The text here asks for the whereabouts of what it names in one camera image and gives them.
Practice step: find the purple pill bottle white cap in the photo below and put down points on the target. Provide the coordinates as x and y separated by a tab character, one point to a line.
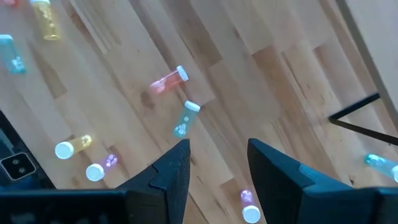
250	208
99	168

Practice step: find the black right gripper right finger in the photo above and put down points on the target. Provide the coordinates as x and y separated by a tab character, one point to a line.
273	186

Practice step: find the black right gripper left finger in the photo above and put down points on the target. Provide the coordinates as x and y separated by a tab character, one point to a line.
168	199

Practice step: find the teal pill bottle white cap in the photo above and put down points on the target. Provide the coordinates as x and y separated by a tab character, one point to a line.
11	56
186	119
381	165

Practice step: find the red pill bottle white cap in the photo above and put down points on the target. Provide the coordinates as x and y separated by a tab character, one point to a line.
168	82

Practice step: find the black front frame bar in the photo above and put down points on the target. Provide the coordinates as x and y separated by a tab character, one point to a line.
40	175

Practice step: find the black table-level camera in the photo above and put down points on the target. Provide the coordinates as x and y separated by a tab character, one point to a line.
17	166

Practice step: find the yellow pill bottle white cap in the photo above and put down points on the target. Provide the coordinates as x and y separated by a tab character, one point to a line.
73	145
46	23

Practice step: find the wooden shelf black metal frame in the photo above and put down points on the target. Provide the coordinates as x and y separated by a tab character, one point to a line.
379	37

